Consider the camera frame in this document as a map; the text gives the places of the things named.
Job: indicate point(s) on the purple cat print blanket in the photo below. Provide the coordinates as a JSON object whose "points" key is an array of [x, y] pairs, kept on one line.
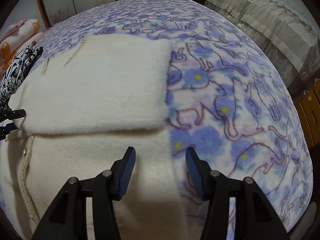
{"points": [[224, 98]]}

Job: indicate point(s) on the beige covered furniture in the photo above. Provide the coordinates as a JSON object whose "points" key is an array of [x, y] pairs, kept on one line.
{"points": [[284, 30]]}

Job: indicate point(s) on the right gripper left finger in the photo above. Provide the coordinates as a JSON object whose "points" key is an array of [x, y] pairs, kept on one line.
{"points": [[65, 218]]}

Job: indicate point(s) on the orange wooden drawer cabinet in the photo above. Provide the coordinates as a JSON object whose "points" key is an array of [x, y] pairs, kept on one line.
{"points": [[309, 113]]}

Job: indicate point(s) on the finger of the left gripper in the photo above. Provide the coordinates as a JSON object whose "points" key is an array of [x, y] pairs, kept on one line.
{"points": [[5, 130], [6, 113]]}

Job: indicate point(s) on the black white folded garment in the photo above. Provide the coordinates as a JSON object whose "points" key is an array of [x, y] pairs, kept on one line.
{"points": [[18, 71]]}

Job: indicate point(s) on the rolled bear print quilt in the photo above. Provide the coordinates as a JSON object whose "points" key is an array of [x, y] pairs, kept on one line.
{"points": [[16, 38]]}

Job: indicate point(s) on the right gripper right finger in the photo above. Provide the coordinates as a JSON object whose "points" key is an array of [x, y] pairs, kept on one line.
{"points": [[255, 217]]}

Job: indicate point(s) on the cream knit cardigan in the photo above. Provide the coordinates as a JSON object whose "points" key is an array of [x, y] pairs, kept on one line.
{"points": [[84, 108]]}

